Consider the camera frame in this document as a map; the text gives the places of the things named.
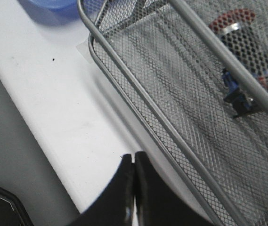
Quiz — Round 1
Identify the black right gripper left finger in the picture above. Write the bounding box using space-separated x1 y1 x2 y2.
70 154 134 226

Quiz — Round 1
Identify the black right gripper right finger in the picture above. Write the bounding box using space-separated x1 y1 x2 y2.
134 152 212 226

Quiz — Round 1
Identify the silver mesh tray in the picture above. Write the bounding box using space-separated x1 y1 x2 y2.
88 14 268 226
77 0 268 226

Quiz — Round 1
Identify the red emergency stop button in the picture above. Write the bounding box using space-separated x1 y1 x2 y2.
208 8 268 118

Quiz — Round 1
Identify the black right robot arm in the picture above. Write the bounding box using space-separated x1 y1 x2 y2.
0 152 212 226

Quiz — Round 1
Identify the silver mesh bottom tray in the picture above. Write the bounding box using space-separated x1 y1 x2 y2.
88 14 268 226

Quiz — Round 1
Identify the blue plastic tray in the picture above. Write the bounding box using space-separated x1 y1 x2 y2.
28 0 78 19

